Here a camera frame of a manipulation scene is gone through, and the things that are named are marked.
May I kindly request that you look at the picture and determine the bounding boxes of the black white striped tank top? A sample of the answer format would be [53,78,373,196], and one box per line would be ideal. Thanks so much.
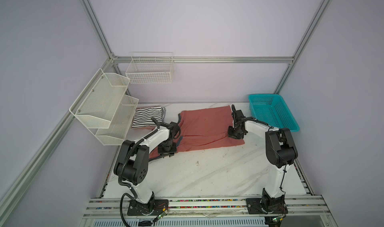
[131,106,166,130]

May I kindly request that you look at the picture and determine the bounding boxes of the white wire wall basket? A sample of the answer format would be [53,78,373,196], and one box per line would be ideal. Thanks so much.
[126,52,174,84]

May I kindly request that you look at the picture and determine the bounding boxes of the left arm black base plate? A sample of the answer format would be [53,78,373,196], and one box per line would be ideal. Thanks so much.
[127,199,169,216]

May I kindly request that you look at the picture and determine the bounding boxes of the aluminium enclosure frame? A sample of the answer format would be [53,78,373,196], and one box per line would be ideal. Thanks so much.
[1,0,332,226]

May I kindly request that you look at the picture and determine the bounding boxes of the aluminium mounting rail frame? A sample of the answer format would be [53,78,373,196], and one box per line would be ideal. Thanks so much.
[80,188,337,227]

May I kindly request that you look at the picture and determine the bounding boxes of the lower white mesh shelf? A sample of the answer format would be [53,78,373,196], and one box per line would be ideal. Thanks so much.
[94,95,139,146]

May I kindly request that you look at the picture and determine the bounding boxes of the dusty red tank top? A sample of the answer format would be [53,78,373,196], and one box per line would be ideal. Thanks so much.
[149,105,246,159]

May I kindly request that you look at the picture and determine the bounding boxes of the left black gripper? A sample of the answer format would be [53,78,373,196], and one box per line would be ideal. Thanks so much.
[157,139,177,158]

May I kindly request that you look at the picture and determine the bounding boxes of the left black corrugated cable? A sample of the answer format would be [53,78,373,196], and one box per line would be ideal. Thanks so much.
[117,117,169,227]

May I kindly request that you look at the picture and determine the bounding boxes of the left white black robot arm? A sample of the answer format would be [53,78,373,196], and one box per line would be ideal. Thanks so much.
[113,122,181,204]

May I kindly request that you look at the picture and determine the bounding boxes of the teal plastic basket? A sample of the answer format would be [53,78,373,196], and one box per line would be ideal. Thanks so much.
[249,94,300,132]

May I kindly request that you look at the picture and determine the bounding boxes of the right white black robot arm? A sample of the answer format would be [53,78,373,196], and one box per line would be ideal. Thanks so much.
[228,104,298,214]

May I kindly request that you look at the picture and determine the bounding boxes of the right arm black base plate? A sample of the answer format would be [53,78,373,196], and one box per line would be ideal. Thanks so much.
[246,196,288,215]

